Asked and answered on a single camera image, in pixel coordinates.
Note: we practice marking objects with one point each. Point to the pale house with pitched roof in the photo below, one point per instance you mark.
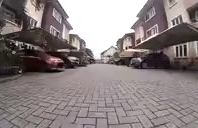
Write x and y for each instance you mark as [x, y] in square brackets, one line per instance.
[107, 54]

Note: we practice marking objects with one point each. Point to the grey paving block street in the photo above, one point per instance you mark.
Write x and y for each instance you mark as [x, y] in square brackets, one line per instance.
[100, 96]

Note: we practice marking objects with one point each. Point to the dark blue car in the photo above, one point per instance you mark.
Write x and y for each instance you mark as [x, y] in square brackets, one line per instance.
[152, 61]

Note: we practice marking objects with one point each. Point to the red car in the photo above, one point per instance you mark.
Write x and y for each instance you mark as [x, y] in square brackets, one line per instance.
[44, 62]

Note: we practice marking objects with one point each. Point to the row of houses with carports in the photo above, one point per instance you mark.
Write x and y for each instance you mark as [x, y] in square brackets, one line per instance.
[47, 26]
[173, 30]

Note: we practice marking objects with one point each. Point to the grey kerb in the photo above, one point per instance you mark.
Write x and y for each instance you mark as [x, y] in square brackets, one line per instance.
[2, 80]

